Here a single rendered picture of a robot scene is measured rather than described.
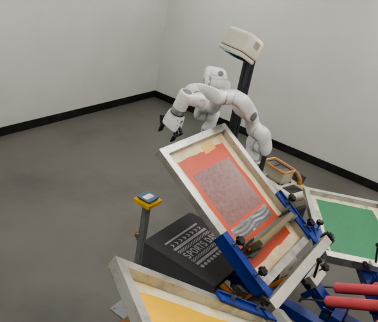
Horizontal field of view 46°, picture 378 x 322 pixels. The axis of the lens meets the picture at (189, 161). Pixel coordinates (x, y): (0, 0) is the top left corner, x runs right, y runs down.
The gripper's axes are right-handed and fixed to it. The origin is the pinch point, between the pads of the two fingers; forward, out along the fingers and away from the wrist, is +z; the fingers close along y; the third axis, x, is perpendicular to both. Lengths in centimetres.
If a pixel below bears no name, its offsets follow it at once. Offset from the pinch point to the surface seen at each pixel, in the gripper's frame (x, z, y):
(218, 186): 5.2, -1.2, -41.6
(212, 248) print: -2, 39, -55
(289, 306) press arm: 2, 27, -105
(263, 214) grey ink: -10, 5, -66
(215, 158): -6.8, -4.7, -28.5
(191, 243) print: 2, 43, -45
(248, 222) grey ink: 3, 4, -64
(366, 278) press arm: -51, 20, -127
